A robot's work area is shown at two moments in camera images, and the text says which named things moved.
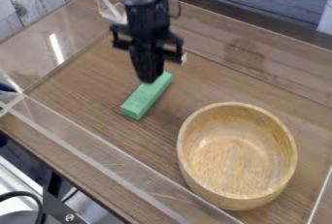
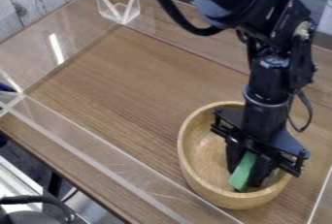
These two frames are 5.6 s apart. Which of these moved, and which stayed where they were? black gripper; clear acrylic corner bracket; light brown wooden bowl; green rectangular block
Moved: green rectangular block; black gripper
Stayed: light brown wooden bowl; clear acrylic corner bracket
